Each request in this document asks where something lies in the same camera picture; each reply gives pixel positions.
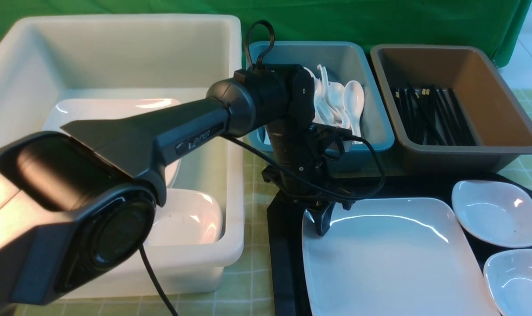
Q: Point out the black chopsticks bundle in bin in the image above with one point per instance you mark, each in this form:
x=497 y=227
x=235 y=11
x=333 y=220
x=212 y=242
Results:
x=433 y=116

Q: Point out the green checkered tablecloth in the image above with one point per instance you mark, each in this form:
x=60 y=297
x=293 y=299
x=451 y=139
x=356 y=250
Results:
x=246 y=287

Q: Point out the top white square plate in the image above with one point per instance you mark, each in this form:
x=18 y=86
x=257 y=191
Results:
x=92 y=109

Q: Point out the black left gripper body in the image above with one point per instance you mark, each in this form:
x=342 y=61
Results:
x=295 y=149

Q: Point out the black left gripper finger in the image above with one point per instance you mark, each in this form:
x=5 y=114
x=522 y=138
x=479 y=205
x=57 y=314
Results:
x=321 y=216

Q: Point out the white bowl tray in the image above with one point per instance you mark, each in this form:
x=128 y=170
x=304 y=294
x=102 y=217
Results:
x=497 y=213
x=509 y=278

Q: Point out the teal plastic bin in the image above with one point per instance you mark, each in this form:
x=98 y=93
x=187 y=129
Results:
x=344 y=61

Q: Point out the brown plastic bin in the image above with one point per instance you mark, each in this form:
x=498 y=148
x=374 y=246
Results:
x=499 y=124

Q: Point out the large white plastic tub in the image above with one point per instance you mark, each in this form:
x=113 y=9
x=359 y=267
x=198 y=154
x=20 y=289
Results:
x=45 y=60

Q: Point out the white spoon rightmost in bin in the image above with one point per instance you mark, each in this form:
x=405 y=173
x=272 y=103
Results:
x=353 y=101

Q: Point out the white rectangular rice plate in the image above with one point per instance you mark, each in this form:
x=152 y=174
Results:
x=393 y=257

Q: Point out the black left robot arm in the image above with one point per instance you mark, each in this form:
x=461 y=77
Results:
x=77 y=203

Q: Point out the green backdrop cloth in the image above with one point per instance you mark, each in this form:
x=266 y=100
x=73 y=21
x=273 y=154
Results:
x=492 y=26

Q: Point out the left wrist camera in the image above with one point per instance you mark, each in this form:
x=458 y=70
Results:
x=332 y=138

